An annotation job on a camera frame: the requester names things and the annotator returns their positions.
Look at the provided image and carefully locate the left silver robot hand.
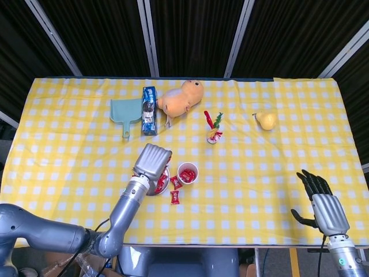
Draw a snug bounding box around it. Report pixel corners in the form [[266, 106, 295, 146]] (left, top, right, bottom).
[[131, 143, 173, 182]]

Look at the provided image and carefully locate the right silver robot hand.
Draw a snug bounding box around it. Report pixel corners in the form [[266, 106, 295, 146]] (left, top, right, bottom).
[[291, 169, 351, 238]]

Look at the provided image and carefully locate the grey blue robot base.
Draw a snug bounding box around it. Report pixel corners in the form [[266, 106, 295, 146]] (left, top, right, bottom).
[[118, 247, 240, 277]]

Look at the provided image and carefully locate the white paper cup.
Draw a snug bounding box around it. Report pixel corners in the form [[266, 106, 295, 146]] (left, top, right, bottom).
[[177, 162, 199, 185]]

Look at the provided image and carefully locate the round steel plate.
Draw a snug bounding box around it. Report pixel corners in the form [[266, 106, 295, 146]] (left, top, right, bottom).
[[146, 167, 171, 197]]

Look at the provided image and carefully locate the blue cookie box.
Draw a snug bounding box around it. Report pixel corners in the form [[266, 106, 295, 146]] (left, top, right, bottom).
[[140, 85, 159, 136]]

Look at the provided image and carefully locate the teal plastic dustpan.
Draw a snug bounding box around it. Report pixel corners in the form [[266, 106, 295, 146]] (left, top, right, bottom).
[[110, 98, 145, 141]]

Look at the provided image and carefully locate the orange plush animal toy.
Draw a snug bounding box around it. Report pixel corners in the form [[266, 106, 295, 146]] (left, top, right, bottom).
[[156, 80, 205, 128]]

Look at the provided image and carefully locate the colourful feather shuttlecock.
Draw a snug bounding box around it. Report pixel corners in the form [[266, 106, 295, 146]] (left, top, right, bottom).
[[203, 110, 224, 144]]

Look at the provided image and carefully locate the yellow white checked tablecloth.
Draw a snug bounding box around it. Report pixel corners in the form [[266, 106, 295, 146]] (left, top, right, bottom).
[[0, 76, 369, 249]]

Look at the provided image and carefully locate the small brown cardboard box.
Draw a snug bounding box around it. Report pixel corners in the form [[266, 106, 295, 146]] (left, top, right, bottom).
[[239, 264, 257, 277]]

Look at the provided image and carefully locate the yellow pear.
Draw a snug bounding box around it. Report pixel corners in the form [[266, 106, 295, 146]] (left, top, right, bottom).
[[252, 111, 278, 131]]

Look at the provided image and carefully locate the clear plastic wrap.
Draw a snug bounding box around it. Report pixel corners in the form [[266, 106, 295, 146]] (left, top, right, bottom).
[[76, 255, 99, 277]]

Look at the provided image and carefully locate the black pleated curtain panel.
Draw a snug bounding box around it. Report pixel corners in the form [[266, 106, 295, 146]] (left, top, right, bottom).
[[151, 0, 246, 78], [331, 43, 369, 165], [233, 0, 369, 78], [37, 0, 152, 77], [0, 0, 73, 115]]

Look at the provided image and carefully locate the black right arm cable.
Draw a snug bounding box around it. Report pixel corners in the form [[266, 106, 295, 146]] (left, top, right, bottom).
[[318, 236, 329, 277]]

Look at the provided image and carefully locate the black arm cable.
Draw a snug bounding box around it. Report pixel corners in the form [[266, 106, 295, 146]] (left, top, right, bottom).
[[318, 236, 329, 277], [73, 218, 112, 277]]

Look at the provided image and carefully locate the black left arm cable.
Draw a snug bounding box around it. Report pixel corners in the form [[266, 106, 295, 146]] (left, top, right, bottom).
[[73, 218, 112, 277]]

